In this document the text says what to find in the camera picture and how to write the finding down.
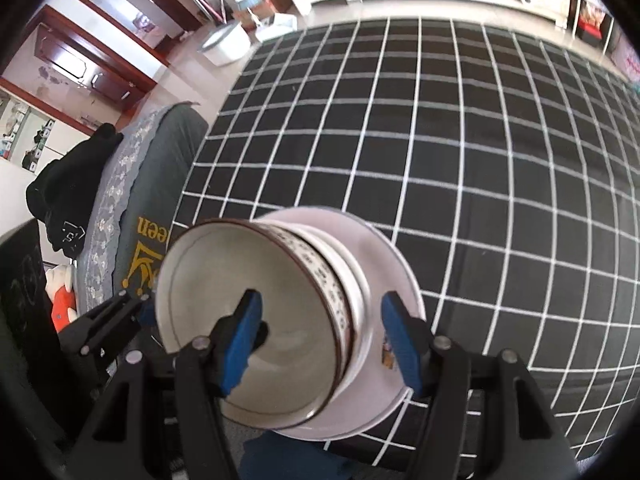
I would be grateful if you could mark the floral lace sofa cover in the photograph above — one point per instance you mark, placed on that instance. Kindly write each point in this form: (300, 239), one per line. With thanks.
(112, 200)

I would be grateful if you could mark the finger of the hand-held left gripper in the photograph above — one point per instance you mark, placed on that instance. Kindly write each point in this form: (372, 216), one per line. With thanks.
(115, 315)

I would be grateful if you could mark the white plastic basin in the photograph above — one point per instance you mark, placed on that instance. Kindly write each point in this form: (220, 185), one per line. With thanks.
(227, 45)

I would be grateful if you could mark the grey pillow with yellow print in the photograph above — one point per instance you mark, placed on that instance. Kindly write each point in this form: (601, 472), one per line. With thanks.
(170, 160)

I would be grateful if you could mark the white box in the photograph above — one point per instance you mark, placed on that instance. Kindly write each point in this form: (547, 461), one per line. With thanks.
(275, 27)

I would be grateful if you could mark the red wooden door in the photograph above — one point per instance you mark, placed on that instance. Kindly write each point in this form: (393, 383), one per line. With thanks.
(65, 50)
(165, 5)

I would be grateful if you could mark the red white plush toy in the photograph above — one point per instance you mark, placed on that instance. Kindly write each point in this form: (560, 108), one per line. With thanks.
(60, 300)

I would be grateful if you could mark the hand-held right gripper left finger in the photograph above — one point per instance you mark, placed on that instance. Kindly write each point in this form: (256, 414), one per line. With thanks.
(245, 340)

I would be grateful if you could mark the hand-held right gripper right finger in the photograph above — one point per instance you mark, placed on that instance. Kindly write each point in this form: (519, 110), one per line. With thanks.
(400, 345)

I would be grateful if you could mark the pink bag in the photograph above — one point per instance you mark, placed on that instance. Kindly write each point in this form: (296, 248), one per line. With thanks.
(627, 62)

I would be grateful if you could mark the floral patterned ceramic bowl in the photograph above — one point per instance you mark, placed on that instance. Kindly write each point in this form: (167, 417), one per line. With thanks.
(300, 370)

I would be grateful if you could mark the black garment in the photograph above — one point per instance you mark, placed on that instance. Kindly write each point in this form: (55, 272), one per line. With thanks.
(70, 185)

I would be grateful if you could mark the red box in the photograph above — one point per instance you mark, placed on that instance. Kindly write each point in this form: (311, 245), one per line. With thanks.
(592, 17)

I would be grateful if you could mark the white ceramic bowl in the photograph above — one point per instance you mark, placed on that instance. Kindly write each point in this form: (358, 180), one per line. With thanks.
(357, 300)

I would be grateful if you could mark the white bear print plate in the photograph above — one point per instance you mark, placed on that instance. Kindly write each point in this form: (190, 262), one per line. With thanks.
(395, 270)

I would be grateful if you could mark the black white checked tablecloth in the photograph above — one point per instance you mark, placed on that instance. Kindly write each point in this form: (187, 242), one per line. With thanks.
(500, 185)

